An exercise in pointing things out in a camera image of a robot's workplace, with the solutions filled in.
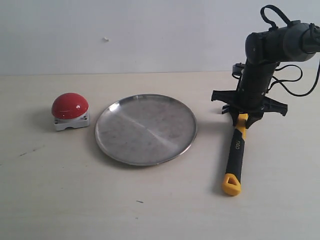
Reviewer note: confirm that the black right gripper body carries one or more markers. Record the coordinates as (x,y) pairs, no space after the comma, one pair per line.
(253,84)

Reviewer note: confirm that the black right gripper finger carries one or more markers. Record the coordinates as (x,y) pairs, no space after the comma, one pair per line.
(231,105)
(267,105)

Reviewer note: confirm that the yellow black claw hammer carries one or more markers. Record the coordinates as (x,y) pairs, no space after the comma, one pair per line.
(231,184)

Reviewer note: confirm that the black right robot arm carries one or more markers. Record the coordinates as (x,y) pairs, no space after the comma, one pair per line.
(297,42)

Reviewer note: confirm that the red dome push button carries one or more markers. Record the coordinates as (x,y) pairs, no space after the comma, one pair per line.
(70,110)

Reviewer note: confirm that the round steel plate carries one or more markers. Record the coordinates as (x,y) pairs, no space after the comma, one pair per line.
(145,129)

